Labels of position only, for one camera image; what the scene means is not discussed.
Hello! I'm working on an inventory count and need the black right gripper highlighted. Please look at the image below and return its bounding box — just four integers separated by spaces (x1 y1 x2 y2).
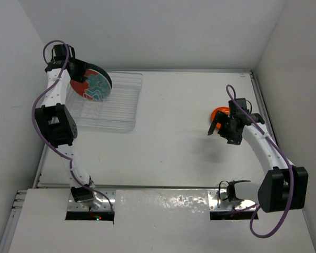
209 110 242 145

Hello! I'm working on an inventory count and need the orange plastic plate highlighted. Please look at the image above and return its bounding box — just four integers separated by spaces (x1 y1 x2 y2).
210 106 230 129

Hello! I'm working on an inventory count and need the red plate with teal flower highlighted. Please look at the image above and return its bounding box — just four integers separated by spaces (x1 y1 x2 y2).
70 69 112 102

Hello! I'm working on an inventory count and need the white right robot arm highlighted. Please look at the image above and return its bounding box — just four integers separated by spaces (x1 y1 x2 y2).
208 98 308 213

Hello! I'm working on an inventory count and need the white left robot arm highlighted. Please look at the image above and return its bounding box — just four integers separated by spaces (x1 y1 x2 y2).
32 40 95 205

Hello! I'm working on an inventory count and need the dark green rimmed plate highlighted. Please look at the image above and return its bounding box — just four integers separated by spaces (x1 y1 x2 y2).
87 63 113 87

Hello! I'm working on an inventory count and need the thin black cable right base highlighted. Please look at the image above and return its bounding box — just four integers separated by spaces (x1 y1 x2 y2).
217 180 234 205

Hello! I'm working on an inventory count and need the white wire dish rack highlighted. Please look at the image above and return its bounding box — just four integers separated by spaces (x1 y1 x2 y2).
66 72 143 132

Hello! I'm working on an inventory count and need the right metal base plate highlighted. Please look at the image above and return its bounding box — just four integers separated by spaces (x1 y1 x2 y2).
208 188 256 212

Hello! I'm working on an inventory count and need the metal base plate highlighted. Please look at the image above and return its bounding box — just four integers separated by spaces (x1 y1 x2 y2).
208 188 256 212
67 188 116 212

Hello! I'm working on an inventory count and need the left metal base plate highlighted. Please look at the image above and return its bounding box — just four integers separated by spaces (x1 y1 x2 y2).
67 188 116 212

